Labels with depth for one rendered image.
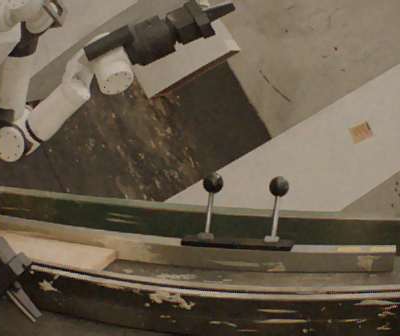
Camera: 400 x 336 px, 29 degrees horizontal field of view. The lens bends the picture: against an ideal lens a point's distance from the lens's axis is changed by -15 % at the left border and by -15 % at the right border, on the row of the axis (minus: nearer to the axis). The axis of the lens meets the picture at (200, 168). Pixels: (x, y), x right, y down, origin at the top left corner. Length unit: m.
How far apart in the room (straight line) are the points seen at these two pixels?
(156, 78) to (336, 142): 1.91
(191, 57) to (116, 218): 4.57
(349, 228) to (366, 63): 7.67
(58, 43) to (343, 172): 2.05
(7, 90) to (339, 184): 3.63
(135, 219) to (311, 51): 7.69
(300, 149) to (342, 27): 4.52
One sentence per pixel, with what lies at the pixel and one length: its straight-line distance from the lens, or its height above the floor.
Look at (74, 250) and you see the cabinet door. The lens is 1.54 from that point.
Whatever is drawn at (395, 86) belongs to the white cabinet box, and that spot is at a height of 1.81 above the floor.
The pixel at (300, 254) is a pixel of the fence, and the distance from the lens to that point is 1.49.
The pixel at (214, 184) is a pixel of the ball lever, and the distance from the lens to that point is 1.55.
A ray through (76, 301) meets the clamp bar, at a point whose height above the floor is 1.29.
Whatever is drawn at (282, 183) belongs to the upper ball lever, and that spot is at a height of 1.55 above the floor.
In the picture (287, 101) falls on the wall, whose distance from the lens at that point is 9.45.
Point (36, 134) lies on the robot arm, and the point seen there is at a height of 1.19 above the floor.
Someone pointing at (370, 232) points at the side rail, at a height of 1.64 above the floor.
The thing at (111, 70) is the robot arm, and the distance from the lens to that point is 1.50.
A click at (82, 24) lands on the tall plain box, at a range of 3.76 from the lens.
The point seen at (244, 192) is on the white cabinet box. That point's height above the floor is 0.58.
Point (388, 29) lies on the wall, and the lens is 9.35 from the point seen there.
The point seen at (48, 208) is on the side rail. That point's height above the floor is 1.02.
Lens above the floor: 1.87
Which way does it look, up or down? 16 degrees down
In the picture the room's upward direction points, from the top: 60 degrees clockwise
